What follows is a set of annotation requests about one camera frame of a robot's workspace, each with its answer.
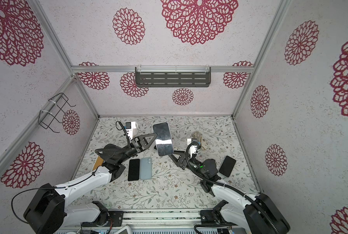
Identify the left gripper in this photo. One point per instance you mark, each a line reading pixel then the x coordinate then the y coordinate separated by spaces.
pixel 141 144

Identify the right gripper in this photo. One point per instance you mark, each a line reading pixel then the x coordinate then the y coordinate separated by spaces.
pixel 184 158

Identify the pale green phone case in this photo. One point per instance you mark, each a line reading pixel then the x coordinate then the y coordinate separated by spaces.
pixel 163 133
pixel 145 169

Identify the black phone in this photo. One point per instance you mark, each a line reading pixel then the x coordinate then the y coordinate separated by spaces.
pixel 227 166

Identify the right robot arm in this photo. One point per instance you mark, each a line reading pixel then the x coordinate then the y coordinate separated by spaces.
pixel 256 213

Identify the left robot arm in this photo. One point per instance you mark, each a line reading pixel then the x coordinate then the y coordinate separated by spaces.
pixel 51 208

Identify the crumpled clear plastic bag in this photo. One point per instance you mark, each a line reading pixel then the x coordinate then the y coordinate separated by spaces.
pixel 200 138

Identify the white wooden-top tissue box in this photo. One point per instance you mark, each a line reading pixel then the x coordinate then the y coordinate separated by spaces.
pixel 99 161

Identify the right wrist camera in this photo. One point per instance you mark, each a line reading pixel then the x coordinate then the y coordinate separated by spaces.
pixel 193 151

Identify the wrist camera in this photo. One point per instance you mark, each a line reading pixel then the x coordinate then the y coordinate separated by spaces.
pixel 193 151
pixel 131 129

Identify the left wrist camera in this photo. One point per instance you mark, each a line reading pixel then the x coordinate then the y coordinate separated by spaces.
pixel 131 129

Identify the grey metal wall shelf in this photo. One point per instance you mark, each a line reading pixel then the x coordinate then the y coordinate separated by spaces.
pixel 173 78

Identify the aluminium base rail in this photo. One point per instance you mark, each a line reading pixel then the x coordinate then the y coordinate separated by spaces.
pixel 156 221

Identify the black wire wall rack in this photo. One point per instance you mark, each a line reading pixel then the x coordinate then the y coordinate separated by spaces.
pixel 47 116

